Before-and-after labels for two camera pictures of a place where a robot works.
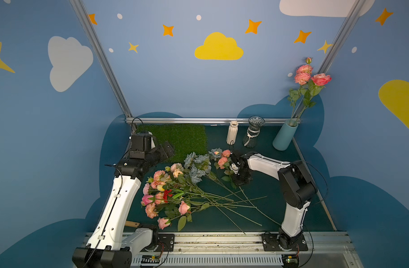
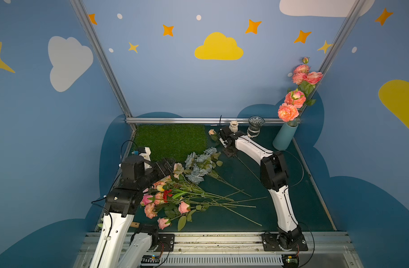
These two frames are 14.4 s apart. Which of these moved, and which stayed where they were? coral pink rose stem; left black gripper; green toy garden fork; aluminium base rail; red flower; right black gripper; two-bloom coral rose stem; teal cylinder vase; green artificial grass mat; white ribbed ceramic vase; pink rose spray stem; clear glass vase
Moved: two-bloom coral rose stem; coral pink rose stem; left black gripper; right black gripper
Stayed: green artificial grass mat; white ribbed ceramic vase; clear glass vase; red flower; aluminium base rail; green toy garden fork; pink rose spray stem; teal cylinder vase
